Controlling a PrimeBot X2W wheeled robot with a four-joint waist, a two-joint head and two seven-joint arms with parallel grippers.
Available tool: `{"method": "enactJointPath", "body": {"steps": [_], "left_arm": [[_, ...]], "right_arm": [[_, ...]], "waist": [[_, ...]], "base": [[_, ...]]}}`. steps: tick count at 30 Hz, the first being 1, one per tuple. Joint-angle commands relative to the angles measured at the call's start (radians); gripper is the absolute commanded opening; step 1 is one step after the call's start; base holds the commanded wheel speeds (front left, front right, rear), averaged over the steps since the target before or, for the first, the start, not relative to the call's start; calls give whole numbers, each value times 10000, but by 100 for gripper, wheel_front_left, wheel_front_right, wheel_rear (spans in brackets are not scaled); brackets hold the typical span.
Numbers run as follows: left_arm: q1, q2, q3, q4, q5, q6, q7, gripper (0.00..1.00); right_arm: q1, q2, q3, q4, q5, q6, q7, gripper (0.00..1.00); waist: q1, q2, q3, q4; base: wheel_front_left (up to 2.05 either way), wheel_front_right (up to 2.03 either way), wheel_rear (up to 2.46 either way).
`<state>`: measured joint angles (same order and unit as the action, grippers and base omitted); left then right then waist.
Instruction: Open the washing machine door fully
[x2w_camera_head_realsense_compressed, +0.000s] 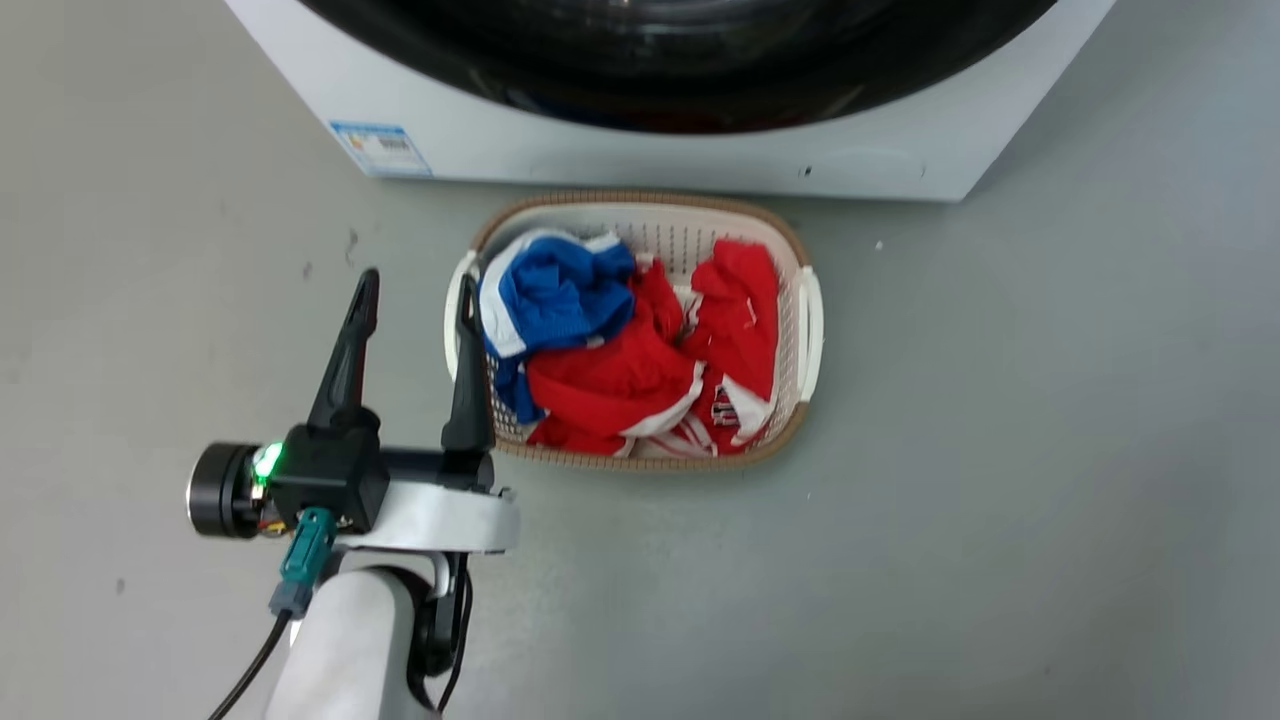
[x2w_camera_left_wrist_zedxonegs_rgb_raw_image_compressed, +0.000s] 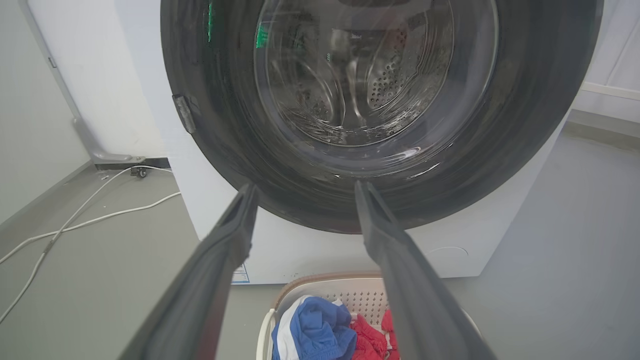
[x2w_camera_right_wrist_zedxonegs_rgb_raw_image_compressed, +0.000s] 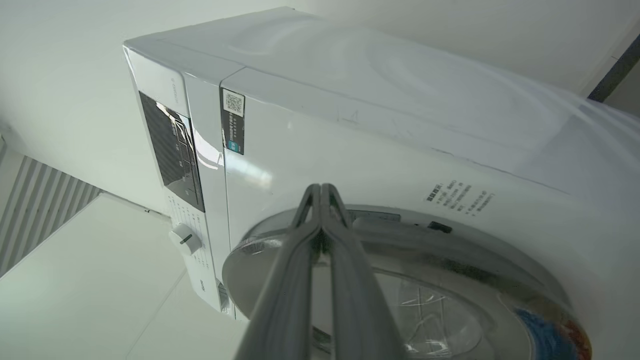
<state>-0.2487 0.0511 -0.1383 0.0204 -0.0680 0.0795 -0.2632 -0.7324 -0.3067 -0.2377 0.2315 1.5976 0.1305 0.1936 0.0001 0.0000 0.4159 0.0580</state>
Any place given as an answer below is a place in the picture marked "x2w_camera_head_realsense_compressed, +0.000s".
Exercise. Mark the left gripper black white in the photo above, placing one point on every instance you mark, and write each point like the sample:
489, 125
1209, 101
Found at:
340, 480

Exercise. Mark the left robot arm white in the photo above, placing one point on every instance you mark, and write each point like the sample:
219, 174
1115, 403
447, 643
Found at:
345, 640

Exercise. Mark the white washing machine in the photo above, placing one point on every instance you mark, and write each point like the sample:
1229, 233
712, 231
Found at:
700, 130

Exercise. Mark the black washing machine door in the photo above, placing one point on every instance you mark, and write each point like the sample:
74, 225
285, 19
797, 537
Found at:
680, 60

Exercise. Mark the blue and white garment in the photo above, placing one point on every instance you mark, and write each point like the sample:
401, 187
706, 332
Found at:
560, 300

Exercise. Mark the blue energy label sticker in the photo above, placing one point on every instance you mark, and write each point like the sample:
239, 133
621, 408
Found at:
380, 149

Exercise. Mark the red and white garment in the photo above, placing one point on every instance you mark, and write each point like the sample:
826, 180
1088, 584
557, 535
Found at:
660, 370

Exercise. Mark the white plastic laundry basket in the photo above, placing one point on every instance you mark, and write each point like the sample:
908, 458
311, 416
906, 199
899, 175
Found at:
790, 320

